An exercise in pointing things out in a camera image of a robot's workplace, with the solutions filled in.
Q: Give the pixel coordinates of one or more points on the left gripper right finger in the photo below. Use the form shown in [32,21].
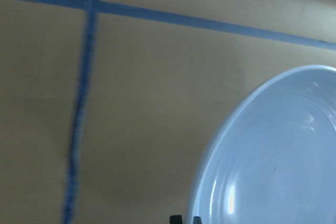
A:
[197,220]

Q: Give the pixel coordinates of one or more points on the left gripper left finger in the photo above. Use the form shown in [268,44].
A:
[176,219]

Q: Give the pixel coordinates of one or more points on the blue round plate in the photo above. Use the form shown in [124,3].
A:
[273,158]

